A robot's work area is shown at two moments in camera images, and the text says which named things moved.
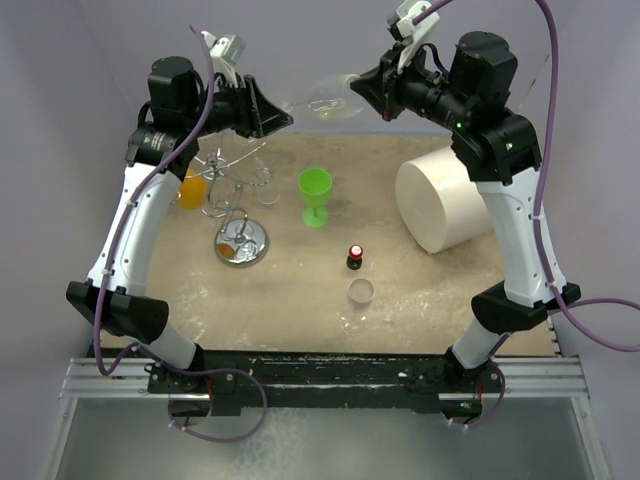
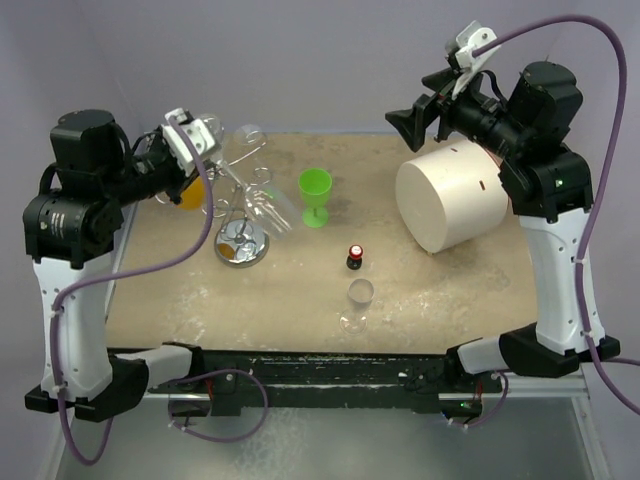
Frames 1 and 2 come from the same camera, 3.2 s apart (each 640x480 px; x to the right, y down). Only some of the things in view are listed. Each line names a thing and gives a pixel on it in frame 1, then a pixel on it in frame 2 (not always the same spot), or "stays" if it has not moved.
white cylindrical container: (438, 202) stays
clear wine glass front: (360, 293) stays
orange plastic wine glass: (193, 191) stays
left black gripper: (254, 111) to (181, 181)
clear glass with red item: (331, 97) to (271, 209)
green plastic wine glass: (315, 188) stays
